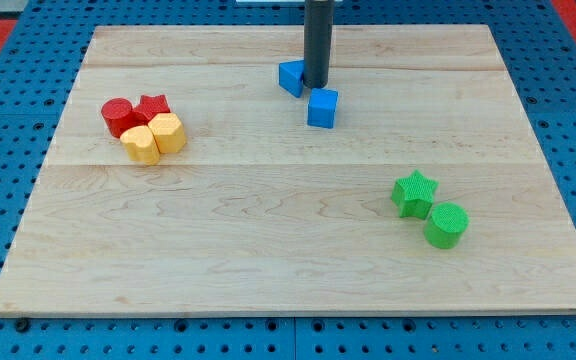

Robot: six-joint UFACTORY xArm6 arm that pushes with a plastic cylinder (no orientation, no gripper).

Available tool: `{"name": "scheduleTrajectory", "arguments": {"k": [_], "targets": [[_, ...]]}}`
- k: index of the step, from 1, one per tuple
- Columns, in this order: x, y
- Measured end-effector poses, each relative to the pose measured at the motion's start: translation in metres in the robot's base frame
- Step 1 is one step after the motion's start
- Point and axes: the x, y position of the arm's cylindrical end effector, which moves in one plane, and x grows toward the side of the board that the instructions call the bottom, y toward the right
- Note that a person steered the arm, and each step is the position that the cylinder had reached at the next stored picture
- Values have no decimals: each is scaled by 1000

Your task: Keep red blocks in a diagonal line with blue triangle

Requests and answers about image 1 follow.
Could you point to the yellow heart block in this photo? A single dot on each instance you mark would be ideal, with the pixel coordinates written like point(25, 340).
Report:
point(140, 145)

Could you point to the blue cube block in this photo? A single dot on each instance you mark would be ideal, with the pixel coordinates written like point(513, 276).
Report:
point(322, 108)

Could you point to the blue triangle block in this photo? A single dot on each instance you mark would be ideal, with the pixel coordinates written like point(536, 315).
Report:
point(290, 76)

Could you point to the red star block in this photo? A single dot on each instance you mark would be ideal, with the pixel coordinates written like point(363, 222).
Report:
point(150, 106)

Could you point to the light wooden board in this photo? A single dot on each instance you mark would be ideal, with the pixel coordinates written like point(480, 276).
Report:
point(260, 214)

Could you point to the red cylinder block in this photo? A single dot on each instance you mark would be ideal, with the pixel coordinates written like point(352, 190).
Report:
point(118, 116)

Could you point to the green star block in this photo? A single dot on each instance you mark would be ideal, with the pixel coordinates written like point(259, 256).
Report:
point(414, 195)

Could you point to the yellow hexagon block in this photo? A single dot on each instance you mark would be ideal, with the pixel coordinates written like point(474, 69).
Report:
point(168, 132)

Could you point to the green cylinder block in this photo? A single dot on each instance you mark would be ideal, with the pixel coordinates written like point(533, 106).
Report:
point(446, 225)

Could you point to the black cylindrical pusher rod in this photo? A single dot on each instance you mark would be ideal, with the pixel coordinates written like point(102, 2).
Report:
point(318, 24)

